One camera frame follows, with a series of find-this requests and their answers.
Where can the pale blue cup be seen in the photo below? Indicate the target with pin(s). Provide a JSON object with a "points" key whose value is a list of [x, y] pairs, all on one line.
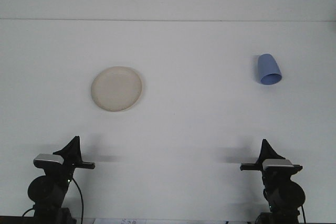
{"points": [[267, 66]]}

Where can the pale round plate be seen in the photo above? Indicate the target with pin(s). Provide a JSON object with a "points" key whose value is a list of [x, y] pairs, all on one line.
{"points": [[116, 89]]}

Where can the white printed paper sheet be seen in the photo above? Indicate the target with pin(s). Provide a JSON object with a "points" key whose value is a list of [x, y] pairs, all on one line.
{"points": [[126, 221]]}

